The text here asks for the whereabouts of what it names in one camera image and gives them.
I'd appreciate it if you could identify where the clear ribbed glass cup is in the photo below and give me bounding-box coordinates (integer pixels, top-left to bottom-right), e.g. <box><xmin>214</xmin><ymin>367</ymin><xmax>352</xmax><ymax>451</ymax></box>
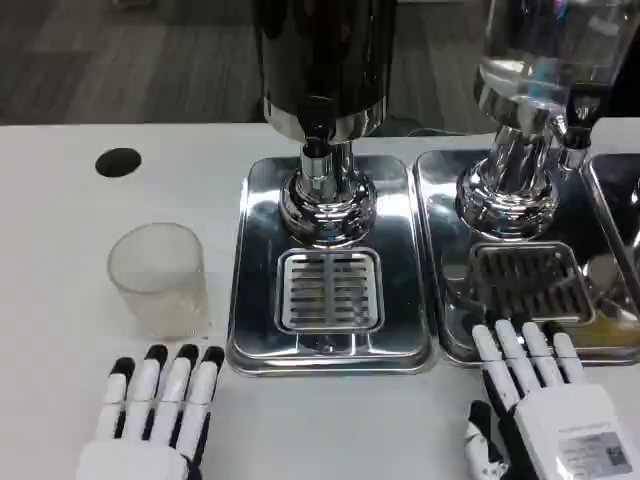
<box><xmin>107</xmin><ymin>223</ymin><xmax>211</xmax><ymax>341</ymax></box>

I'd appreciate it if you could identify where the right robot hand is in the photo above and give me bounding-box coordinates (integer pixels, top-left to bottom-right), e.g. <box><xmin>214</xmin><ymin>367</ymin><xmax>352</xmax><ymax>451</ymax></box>
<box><xmin>463</xmin><ymin>319</ymin><xmax>632</xmax><ymax>480</ymax></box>

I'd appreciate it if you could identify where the thin dark cable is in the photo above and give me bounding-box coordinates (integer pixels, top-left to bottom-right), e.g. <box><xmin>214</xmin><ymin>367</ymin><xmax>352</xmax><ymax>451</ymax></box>
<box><xmin>405</xmin><ymin>124</ymin><xmax>454</xmax><ymax>137</ymax></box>

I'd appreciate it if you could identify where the steel drip tray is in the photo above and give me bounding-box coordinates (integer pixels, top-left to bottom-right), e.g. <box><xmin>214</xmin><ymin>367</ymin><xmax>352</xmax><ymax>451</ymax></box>
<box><xmin>412</xmin><ymin>148</ymin><xmax>640</xmax><ymax>369</ymax></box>
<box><xmin>587</xmin><ymin>152</ymin><xmax>640</xmax><ymax>321</ymax></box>
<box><xmin>225</xmin><ymin>155</ymin><xmax>434</xmax><ymax>377</ymax></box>

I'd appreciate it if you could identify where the clear drink dispenser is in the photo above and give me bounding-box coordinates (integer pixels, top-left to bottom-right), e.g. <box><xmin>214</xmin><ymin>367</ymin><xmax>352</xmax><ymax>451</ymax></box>
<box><xmin>455</xmin><ymin>0</ymin><xmax>632</xmax><ymax>244</ymax></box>

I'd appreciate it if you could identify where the dark drink dispenser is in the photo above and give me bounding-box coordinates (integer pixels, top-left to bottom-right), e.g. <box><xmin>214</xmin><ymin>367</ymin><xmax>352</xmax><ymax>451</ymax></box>
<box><xmin>249</xmin><ymin>0</ymin><xmax>399</xmax><ymax>249</ymax></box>

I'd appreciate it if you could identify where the steel drain grid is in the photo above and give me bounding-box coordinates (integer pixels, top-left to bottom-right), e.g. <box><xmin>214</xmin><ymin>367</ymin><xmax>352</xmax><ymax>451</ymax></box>
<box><xmin>276</xmin><ymin>248</ymin><xmax>384</xmax><ymax>335</ymax></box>
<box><xmin>467</xmin><ymin>242</ymin><xmax>597</xmax><ymax>326</ymax></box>

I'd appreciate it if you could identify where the black counter cable hole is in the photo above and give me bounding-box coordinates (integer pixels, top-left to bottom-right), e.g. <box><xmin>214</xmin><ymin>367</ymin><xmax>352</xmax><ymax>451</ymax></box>
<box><xmin>94</xmin><ymin>147</ymin><xmax>143</xmax><ymax>179</ymax></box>

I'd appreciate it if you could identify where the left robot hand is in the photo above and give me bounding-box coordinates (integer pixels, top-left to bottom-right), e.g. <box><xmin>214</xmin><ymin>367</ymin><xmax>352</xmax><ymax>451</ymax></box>
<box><xmin>74</xmin><ymin>343</ymin><xmax>226</xmax><ymax>480</ymax></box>

